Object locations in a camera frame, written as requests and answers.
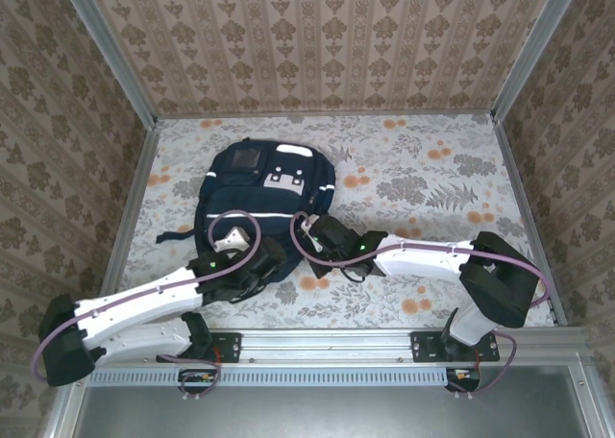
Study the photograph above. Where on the navy blue backpack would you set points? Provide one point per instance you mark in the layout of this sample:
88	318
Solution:
250	202

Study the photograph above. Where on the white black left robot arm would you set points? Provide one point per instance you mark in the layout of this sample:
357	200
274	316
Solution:
144	303

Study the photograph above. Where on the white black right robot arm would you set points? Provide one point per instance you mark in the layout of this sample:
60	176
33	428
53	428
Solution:
423	260

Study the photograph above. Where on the floral tablecloth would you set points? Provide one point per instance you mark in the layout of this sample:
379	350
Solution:
432	178

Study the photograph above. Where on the grey metal panel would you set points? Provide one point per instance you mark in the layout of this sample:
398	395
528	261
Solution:
336	414

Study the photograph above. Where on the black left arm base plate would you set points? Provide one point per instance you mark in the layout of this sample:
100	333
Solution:
226	347

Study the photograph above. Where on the aluminium front frame rail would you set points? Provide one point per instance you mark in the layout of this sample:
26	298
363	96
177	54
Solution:
327	344

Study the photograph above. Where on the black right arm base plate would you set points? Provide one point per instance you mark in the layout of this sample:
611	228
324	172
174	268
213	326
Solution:
423	347

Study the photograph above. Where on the aluminium left side rail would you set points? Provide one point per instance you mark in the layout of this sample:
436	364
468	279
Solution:
140	178

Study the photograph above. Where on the aluminium right side rail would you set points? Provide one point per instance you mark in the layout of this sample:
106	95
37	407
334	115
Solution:
528	207

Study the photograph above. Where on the aluminium left frame post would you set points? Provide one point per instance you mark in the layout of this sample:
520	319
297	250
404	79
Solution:
110	58

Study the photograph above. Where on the aluminium frame post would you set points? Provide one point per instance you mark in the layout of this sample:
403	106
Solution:
110	58
533	49

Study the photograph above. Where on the aluminium right frame post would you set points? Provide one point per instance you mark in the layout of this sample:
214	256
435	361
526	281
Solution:
533	49

